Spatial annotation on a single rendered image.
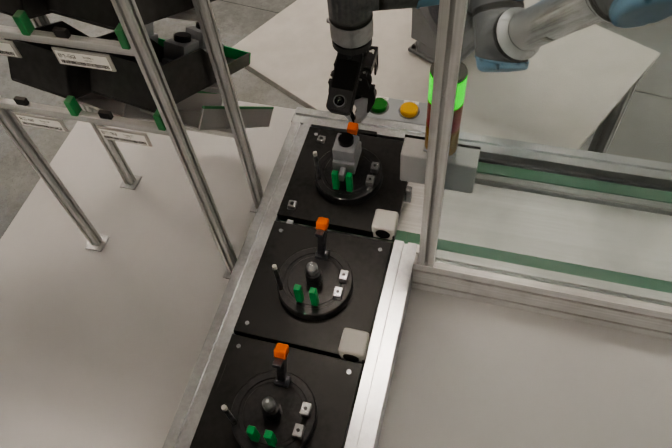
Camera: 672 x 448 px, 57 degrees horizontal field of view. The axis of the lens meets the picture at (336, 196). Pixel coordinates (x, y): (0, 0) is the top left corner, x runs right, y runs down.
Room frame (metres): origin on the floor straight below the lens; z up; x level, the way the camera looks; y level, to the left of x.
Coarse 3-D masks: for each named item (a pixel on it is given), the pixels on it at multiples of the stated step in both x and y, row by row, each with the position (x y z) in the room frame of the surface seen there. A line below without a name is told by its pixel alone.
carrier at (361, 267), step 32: (288, 224) 0.68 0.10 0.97; (288, 256) 0.61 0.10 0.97; (320, 256) 0.59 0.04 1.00; (352, 256) 0.59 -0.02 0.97; (384, 256) 0.59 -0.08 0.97; (256, 288) 0.55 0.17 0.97; (288, 288) 0.53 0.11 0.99; (320, 288) 0.52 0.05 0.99; (352, 288) 0.52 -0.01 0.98; (256, 320) 0.49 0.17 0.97; (288, 320) 0.48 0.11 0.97; (320, 320) 0.47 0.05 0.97; (352, 320) 0.46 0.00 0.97; (320, 352) 0.42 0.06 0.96; (352, 352) 0.40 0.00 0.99
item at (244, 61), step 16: (160, 48) 0.91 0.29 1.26; (224, 48) 0.95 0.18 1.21; (128, 64) 0.74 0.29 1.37; (160, 64) 0.88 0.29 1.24; (176, 64) 0.76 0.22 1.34; (192, 64) 0.79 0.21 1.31; (208, 64) 0.82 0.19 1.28; (240, 64) 0.89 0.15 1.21; (96, 80) 0.76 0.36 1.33; (112, 80) 0.75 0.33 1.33; (128, 80) 0.74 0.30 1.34; (144, 80) 0.72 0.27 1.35; (176, 80) 0.75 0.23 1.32; (192, 80) 0.78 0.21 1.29; (208, 80) 0.81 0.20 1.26; (112, 96) 0.74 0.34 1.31; (128, 96) 0.73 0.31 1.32; (144, 96) 0.71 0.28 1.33; (176, 96) 0.74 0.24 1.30
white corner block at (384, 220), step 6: (378, 210) 0.68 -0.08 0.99; (384, 210) 0.68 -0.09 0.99; (378, 216) 0.66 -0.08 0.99; (384, 216) 0.66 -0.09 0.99; (390, 216) 0.66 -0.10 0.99; (396, 216) 0.66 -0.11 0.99; (378, 222) 0.65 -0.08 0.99; (384, 222) 0.65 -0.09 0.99; (390, 222) 0.65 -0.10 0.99; (396, 222) 0.65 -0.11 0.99; (372, 228) 0.64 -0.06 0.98; (378, 228) 0.64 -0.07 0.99; (384, 228) 0.64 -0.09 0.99; (390, 228) 0.63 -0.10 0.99; (396, 228) 0.65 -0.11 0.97; (378, 234) 0.64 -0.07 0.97; (384, 234) 0.63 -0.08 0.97; (390, 234) 0.63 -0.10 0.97
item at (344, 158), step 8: (344, 136) 0.79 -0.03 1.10; (352, 136) 0.78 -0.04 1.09; (336, 144) 0.78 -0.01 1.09; (344, 144) 0.77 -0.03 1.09; (352, 144) 0.77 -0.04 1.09; (360, 144) 0.80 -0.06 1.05; (336, 152) 0.76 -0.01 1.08; (344, 152) 0.76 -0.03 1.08; (352, 152) 0.75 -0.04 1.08; (360, 152) 0.79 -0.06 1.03; (336, 160) 0.76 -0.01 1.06; (344, 160) 0.76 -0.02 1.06; (352, 160) 0.75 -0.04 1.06; (336, 168) 0.76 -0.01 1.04; (344, 168) 0.75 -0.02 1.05; (352, 168) 0.75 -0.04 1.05; (344, 176) 0.74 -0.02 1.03
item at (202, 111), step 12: (192, 96) 0.94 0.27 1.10; (204, 96) 0.97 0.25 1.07; (216, 96) 1.00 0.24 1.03; (180, 108) 0.90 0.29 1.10; (192, 108) 0.93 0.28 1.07; (204, 108) 0.79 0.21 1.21; (216, 108) 0.81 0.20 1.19; (240, 108) 0.87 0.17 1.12; (252, 108) 0.90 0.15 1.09; (264, 108) 0.93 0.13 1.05; (192, 120) 0.82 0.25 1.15; (204, 120) 0.78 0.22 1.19; (216, 120) 0.80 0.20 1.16; (228, 120) 0.83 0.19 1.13; (252, 120) 0.89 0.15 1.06; (264, 120) 0.92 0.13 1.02
